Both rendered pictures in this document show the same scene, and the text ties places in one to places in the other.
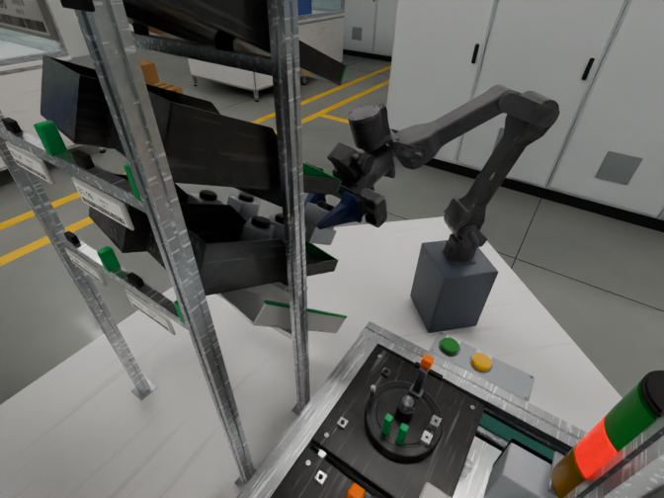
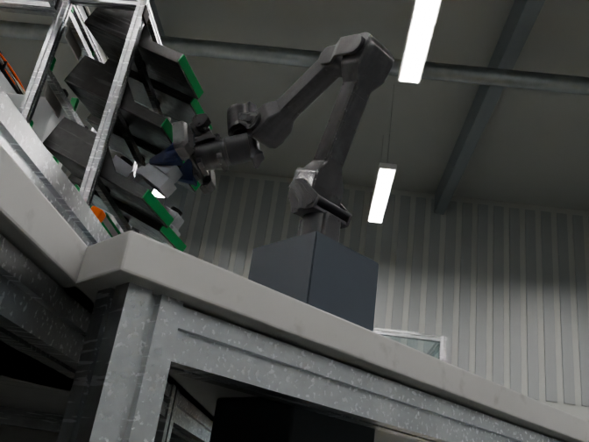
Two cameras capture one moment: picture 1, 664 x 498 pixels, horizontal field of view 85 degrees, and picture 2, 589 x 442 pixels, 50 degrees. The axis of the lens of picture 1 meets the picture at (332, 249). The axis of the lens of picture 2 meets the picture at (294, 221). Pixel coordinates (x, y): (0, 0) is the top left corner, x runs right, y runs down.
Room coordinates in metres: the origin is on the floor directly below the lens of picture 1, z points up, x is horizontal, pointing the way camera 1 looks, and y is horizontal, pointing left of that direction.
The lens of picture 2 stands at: (0.23, -1.10, 0.71)
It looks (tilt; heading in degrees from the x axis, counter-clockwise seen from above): 24 degrees up; 62
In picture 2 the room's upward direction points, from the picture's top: 8 degrees clockwise
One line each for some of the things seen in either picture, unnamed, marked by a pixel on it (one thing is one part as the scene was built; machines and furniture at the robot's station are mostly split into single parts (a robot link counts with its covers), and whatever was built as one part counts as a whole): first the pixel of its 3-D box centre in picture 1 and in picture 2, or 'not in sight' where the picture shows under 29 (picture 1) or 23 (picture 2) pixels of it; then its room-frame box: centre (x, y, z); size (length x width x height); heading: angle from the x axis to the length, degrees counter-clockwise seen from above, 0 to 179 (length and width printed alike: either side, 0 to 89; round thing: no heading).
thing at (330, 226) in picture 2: (460, 246); (316, 238); (0.70, -0.31, 1.09); 0.07 x 0.07 x 0.06; 12
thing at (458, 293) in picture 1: (450, 285); (307, 317); (0.70, -0.32, 0.96); 0.14 x 0.14 x 0.20; 12
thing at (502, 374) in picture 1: (476, 371); not in sight; (0.46, -0.33, 0.93); 0.21 x 0.07 x 0.06; 57
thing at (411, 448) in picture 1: (402, 418); not in sight; (0.33, -0.14, 0.98); 0.14 x 0.14 x 0.02
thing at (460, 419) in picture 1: (401, 423); not in sight; (0.33, -0.14, 0.96); 0.24 x 0.24 x 0.02; 57
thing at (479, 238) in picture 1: (466, 227); (319, 203); (0.70, -0.31, 1.15); 0.09 x 0.07 x 0.06; 13
